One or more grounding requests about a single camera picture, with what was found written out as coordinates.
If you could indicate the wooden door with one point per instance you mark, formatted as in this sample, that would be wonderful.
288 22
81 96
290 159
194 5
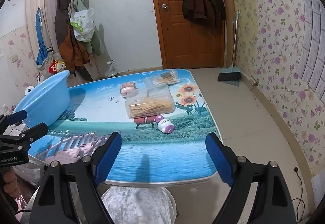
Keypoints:
175 36

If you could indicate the pile of wooden toothpicks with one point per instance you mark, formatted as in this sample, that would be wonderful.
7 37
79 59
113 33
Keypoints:
152 108

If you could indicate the metal door knob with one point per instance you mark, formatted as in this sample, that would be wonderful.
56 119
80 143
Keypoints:
164 6

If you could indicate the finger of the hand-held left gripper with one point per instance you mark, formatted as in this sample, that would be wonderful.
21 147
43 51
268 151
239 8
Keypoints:
19 116
35 130

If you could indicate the clear bag of cotton swabs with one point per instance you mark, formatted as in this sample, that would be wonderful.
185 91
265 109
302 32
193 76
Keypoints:
165 78

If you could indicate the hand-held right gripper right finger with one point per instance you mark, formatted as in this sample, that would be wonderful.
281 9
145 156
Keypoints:
219 160

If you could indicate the red white plush toy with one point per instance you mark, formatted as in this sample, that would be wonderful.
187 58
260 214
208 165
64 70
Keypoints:
57 66

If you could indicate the grey cloth bag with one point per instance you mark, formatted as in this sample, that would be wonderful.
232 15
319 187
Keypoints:
49 58

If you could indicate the blue hanging bag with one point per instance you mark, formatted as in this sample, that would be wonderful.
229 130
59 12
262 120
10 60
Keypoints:
40 43

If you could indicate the white purple toy figure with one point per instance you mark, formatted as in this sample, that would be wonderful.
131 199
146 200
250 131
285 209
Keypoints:
165 126

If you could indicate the brown orange hanging jacket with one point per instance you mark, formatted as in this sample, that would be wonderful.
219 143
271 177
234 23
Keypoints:
68 48

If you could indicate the white green plastic bag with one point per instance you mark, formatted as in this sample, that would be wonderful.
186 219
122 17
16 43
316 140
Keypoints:
82 23

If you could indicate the light blue plastic basin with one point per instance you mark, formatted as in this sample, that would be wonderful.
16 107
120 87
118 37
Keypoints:
48 97

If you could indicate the small pink case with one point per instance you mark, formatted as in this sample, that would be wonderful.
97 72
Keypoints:
128 88

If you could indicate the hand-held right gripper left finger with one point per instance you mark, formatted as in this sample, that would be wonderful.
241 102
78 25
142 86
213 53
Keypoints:
108 158

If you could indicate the metal wall tap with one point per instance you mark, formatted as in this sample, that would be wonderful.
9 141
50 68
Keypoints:
254 83

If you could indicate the person's left hand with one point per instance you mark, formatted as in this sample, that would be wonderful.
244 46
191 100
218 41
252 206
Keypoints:
10 180

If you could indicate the white fuzzy cloth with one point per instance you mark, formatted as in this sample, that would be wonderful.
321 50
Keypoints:
138 205

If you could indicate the clear plastic box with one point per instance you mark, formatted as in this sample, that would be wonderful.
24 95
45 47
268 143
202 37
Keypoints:
149 101

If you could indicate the pale green garment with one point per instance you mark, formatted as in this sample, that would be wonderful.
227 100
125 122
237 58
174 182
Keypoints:
96 41

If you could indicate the teal dustpan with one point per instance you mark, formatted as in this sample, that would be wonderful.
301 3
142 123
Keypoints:
234 83

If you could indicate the beige wall outlet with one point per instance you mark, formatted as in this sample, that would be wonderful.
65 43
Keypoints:
14 57

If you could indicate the teal broom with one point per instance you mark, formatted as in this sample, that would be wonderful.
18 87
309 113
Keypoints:
229 71

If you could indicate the clear water bottle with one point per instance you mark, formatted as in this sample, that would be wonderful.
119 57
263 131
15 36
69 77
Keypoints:
112 70

